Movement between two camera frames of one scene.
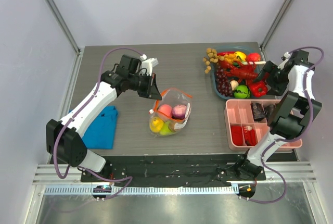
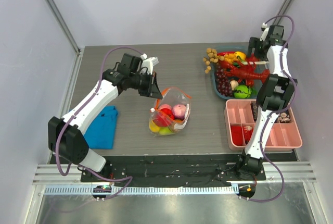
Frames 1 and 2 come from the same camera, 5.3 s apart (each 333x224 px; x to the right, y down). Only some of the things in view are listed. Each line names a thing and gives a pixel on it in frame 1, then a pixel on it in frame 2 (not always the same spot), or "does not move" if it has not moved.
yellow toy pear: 156,124 does not move
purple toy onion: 179,112 does not move
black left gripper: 154,93 does not move
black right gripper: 270,71 -> 253,49
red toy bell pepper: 258,89 -> 164,119
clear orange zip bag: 170,114 does not move
